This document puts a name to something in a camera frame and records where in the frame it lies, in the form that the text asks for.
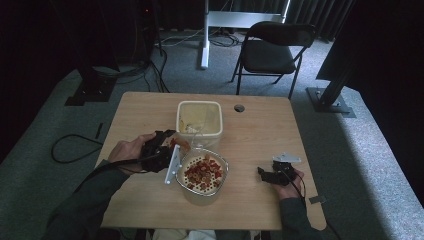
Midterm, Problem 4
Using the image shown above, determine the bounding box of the black looped floor cable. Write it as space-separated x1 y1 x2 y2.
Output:
50 133 104 165

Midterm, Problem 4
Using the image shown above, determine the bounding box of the black stand with bolted plate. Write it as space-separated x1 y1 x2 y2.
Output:
305 49 357 119

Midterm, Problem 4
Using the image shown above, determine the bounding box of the left hand-held gripper cable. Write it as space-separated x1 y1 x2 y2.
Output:
74 153 163 194

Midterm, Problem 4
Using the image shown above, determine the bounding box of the white metal desk frame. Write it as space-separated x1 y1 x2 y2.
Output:
199 0 291 70

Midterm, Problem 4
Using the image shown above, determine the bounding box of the hand-held gripper cable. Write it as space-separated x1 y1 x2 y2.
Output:
74 153 163 194
281 169 343 240

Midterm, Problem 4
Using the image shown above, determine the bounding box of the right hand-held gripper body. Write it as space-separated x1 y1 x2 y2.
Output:
271 153 302 187

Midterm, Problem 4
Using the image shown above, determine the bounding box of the black folding chair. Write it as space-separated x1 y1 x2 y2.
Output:
230 20 317 100

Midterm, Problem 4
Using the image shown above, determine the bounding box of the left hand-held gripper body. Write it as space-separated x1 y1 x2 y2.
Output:
141 134 183 185

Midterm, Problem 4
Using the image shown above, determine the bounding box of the clear plastic cup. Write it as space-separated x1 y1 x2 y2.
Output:
170 135 192 153

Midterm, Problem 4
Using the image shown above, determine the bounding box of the pile of red ring pieces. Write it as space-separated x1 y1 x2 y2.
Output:
183 155 224 192

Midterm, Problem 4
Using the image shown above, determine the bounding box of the person's right hand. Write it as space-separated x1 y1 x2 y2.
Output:
273 169 305 200

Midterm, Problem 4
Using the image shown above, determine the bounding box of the cream square bin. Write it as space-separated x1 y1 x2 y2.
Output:
175 100 224 153

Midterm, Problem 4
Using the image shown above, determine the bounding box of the black equipment rack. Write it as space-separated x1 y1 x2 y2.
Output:
114 0 158 66

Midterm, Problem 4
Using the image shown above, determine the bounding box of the white floor cable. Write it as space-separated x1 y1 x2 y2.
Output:
155 28 205 48

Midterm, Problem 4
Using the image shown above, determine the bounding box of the right hand-held gripper cable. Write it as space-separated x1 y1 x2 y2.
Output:
281 169 343 240

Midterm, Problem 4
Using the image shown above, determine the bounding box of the person's left hand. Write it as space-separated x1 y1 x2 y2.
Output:
107 132 157 176

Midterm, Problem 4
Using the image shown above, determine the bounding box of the bundle of black floor cables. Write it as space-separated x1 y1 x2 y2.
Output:
116 46 171 94

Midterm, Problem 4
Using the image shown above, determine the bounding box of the white cloth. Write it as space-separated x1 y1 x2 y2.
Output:
153 228 218 240

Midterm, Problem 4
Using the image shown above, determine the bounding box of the white perforated strainer basket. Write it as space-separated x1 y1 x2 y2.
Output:
174 147 230 207

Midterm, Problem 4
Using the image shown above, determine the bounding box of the black stand with flat base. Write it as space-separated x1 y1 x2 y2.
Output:
64 63 118 107

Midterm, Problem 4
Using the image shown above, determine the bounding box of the dark curtain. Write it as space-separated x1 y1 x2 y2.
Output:
288 0 356 43

